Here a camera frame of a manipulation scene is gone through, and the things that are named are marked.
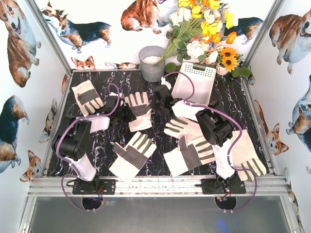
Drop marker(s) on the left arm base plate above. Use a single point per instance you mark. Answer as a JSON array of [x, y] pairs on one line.
[[103, 186]]

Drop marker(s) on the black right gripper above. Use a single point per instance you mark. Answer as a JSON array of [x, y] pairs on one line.
[[161, 94]]

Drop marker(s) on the grey metal bucket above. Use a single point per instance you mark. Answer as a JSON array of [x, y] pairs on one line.
[[152, 67]]

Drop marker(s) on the green moss ball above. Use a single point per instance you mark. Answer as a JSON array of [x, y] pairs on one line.
[[241, 72], [170, 67]]

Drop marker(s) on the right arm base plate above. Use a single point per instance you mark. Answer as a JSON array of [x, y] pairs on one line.
[[213, 186]]

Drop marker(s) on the artificial flower bouquet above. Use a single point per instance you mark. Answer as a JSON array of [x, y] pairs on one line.
[[197, 30]]

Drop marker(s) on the white glove with green fingers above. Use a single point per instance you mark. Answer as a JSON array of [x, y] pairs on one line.
[[139, 105]]

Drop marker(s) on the white glove near right base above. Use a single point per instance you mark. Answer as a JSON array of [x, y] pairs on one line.
[[244, 155]]

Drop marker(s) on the green moss ball right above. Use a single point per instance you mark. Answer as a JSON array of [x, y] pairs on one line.
[[241, 72]]

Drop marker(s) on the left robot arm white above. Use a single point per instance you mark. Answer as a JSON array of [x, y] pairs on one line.
[[71, 141]]

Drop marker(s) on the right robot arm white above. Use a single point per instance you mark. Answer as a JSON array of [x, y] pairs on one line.
[[204, 135]]

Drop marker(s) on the green moss ball left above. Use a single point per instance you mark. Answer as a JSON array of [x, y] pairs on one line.
[[170, 67]]

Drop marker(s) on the white perforated storage basket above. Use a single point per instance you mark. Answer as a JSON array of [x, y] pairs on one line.
[[194, 83]]

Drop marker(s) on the sunflower pot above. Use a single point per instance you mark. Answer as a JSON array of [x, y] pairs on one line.
[[228, 61]]

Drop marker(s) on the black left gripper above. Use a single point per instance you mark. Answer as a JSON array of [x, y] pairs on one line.
[[127, 112]]

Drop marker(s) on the white grey glove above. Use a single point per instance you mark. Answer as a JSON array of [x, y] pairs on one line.
[[189, 155], [87, 98], [132, 157]]

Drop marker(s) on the aluminium front rail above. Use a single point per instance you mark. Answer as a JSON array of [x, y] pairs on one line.
[[165, 186]]

